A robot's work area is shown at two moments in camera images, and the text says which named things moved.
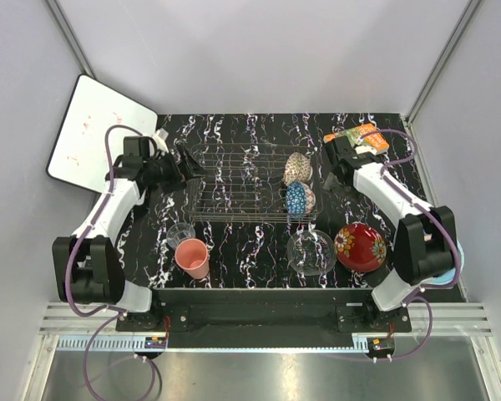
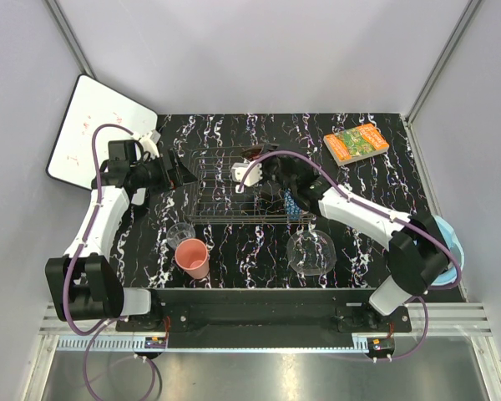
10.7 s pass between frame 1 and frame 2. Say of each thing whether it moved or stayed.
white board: stayed
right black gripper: moved
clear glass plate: stayed
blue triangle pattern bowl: stayed
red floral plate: moved
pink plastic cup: stayed
